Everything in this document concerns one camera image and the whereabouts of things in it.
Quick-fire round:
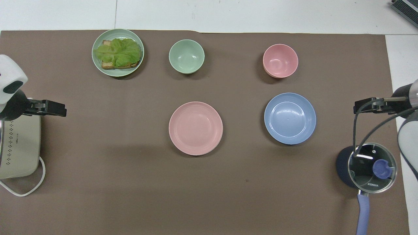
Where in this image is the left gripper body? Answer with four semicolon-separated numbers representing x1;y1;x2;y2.
0;89;35;121

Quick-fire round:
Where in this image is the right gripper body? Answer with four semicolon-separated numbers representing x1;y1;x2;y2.
387;84;414;115

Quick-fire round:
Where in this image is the beige electric cooker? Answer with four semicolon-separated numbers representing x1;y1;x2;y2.
0;114;42;180

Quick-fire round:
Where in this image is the glass lid with purple knob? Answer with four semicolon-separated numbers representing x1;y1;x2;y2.
347;143;398;194

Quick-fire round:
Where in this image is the grey metal device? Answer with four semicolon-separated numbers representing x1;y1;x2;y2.
390;0;418;19

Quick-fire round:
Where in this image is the green plate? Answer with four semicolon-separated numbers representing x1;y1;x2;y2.
91;29;145;77

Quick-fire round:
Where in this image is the toast slice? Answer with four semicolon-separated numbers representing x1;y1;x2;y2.
101;40;141;70

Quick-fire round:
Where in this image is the blue plate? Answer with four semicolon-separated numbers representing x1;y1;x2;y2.
264;93;317;145

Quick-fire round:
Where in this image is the green lettuce leaf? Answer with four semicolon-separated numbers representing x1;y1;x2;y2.
93;38;141;67

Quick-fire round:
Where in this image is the pink bowl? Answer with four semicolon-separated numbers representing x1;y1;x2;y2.
263;44;299;79

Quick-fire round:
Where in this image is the green bowl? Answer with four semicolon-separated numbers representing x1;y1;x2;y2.
169;39;205;74

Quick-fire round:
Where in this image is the pink plate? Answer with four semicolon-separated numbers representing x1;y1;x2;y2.
169;102;224;156

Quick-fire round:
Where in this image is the black cable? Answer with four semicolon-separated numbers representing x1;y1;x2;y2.
353;97;418;156

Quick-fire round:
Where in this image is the dark pot with purple handle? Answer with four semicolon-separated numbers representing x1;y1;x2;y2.
336;145;397;235

